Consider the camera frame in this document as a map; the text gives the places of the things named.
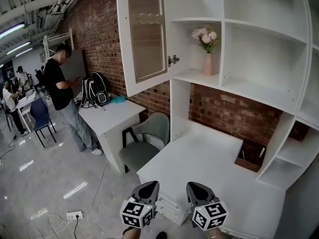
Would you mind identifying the white floor cable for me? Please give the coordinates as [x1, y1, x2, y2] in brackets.
[34, 213, 72, 239]

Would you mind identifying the brown cardboard box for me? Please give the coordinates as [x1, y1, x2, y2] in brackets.
[234, 143, 268, 173]

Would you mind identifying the white desk with drawers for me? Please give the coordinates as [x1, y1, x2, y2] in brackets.
[136, 119, 290, 239]

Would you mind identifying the white shelf cabinet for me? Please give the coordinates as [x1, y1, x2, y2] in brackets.
[163, 0, 319, 192]

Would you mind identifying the pink ceramic vase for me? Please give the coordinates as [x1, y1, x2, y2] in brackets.
[203, 53, 215, 76]

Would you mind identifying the blue plastic chair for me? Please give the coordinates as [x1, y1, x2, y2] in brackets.
[29, 99, 58, 148]

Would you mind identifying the small white plastic drawer unit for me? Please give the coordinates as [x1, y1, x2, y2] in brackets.
[156, 192, 190, 226]

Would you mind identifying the white side table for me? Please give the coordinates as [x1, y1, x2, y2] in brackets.
[74, 93, 147, 173]

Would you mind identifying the person's right forearm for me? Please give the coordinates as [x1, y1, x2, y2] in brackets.
[206, 229, 223, 239]

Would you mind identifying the white power strip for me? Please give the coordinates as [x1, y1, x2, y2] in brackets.
[66, 210, 84, 220]

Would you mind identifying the white power cable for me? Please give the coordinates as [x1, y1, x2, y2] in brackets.
[81, 159, 110, 216]

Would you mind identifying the teal cloth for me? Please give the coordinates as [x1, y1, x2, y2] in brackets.
[109, 95, 128, 105]

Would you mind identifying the black and white backpack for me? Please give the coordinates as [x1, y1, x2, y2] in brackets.
[80, 71, 112, 111]

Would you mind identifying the black power cable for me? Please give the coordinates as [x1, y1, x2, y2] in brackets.
[73, 216, 81, 239]

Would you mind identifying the long ceiling light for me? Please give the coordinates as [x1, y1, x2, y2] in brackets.
[5, 41, 32, 55]
[0, 23, 26, 39]

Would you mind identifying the green upholstered chair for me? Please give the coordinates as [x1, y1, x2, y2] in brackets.
[119, 112, 171, 173]

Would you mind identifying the white work table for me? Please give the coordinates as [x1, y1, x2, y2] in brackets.
[15, 93, 42, 134]

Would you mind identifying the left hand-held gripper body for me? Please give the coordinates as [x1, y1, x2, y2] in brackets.
[119, 180, 160, 230]

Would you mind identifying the metal door hinge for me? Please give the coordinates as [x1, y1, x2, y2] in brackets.
[167, 54, 180, 68]

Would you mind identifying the white metal bunk frame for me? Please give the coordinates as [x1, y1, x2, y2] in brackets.
[42, 28, 74, 63]

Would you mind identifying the person's left forearm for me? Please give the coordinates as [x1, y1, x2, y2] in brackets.
[122, 227, 143, 239]

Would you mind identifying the pale pink flower bouquet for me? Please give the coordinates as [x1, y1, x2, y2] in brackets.
[191, 26, 221, 55]

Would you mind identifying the grey partition board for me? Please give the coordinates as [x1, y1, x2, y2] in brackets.
[61, 48, 88, 82]

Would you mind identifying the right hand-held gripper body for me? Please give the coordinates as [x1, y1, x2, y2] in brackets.
[185, 181, 229, 232]

